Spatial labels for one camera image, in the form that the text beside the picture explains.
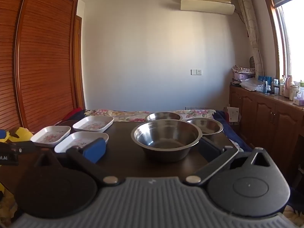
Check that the clear plastic bag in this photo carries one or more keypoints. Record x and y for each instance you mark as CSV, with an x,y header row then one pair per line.
x,y
250,84

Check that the louvered wooden wardrobe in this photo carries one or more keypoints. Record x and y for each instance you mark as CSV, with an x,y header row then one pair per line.
x,y
42,64

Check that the tissue box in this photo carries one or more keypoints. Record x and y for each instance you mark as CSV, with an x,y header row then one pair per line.
x,y
298,101

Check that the white bottle with dark cap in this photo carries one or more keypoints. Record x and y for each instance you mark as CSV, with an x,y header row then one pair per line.
x,y
282,86

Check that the short white bottle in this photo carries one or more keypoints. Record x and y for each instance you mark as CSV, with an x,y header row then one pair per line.
x,y
292,92

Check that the white floral rectangular plate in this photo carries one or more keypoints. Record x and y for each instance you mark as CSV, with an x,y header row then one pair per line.
x,y
49,136
76,142
93,123

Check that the wooden door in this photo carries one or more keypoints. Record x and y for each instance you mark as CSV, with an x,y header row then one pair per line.
x,y
80,64

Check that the small steel bowl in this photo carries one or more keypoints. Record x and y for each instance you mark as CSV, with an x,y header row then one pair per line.
x,y
205,126

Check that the folded dark and red clothes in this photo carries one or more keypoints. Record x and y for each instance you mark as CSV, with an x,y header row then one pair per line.
x,y
79,117

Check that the wooden cabinet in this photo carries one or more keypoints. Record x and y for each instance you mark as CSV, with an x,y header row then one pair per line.
x,y
266,118

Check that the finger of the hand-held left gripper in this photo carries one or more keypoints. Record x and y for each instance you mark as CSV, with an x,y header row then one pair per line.
x,y
4,136
21,147

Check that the blue boxes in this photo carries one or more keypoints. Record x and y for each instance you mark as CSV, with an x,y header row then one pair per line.
x,y
263,78

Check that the grey woven fan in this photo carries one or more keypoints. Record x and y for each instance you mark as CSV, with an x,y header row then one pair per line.
x,y
252,63

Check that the large steel bowl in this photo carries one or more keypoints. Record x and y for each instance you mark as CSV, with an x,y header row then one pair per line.
x,y
166,137

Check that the patterned beige curtain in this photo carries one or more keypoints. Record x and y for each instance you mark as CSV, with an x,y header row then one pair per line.
x,y
253,28

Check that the white paper bag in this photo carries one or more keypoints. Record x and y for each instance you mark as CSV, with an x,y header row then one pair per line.
x,y
232,115

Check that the blue can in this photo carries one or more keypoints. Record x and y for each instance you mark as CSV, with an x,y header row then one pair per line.
x,y
265,86

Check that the floral blanket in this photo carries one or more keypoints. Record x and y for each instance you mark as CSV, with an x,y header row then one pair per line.
x,y
123,114

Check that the green capped bottle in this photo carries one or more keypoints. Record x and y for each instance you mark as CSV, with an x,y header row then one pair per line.
x,y
301,85

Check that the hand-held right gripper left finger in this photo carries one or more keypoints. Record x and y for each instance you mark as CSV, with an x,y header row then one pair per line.
x,y
95,150

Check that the medium steel bowl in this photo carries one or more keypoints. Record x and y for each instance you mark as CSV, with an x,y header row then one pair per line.
x,y
162,116

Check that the white air conditioner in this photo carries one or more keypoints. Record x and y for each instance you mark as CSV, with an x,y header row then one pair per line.
x,y
206,1

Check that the window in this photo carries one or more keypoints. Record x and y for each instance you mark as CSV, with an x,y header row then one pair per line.
x,y
294,40

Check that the red cloth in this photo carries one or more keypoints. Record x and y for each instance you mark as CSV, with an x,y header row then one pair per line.
x,y
75,111

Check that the pink bottle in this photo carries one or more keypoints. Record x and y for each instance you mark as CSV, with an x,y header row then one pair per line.
x,y
289,83

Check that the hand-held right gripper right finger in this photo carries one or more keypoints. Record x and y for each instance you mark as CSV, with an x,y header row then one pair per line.
x,y
209,150

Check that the white wall socket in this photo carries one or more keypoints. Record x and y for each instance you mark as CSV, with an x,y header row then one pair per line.
x,y
196,72

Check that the dark blue blanket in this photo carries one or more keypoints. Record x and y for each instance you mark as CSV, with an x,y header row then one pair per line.
x,y
228,133

